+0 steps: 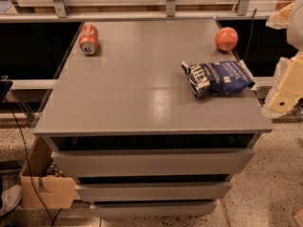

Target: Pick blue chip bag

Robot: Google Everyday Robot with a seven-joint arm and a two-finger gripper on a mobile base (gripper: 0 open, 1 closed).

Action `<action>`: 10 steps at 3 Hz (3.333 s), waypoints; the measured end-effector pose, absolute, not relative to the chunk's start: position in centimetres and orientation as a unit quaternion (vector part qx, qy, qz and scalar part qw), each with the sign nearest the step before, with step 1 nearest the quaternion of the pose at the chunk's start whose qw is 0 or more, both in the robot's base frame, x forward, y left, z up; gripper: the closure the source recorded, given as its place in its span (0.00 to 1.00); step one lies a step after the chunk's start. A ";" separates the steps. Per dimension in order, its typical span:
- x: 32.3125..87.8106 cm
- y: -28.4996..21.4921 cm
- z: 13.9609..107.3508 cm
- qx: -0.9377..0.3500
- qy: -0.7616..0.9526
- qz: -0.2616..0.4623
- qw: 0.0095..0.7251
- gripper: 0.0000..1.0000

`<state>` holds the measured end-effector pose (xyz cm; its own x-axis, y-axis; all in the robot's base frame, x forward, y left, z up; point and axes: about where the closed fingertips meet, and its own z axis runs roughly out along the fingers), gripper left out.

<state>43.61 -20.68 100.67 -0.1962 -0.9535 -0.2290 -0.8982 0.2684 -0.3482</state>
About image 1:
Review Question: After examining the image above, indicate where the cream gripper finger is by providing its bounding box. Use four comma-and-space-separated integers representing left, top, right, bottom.
265, 3, 294, 29
261, 54, 303, 118

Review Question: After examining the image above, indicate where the blue chip bag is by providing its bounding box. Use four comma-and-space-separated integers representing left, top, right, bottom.
182, 61, 256, 98

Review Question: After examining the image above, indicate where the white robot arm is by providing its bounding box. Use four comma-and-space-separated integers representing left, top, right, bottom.
262, 0, 303, 118

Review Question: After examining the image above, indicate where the red apple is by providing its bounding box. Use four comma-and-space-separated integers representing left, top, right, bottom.
215, 27, 239, 52

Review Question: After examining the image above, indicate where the top grey drawer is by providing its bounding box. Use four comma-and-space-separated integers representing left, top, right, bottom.
51, 148, 254, 177

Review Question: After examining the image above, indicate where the grey drawer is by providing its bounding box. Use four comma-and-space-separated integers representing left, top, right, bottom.
90, 201, 216, 218
76, 182, 232, 202
51, 148, 254, 177

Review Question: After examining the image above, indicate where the grey drawer cabinet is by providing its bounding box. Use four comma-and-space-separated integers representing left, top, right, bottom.
35, 20, 272, 206

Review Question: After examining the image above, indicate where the orange soda can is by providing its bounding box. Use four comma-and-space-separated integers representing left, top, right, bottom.
79, 24, 99, 55

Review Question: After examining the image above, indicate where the bottom grey drawer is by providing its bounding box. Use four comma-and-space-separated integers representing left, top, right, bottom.
90, 201, 216, 218

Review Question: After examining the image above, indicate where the middle grey drawer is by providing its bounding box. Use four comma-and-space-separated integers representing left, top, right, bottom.
76, 182, 232, 202

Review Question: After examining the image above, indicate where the cardboard box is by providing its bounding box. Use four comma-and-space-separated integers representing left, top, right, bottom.
20, 138, 76, 209

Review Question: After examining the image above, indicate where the white shoe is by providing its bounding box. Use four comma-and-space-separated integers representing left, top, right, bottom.
0, 184, 22, 217

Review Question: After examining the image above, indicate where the metal railing frame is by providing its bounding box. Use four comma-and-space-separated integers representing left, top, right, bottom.
0, 0, 293, 23

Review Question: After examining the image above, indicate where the black cable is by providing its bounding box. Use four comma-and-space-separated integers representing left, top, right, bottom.
9, 104, 63, 227

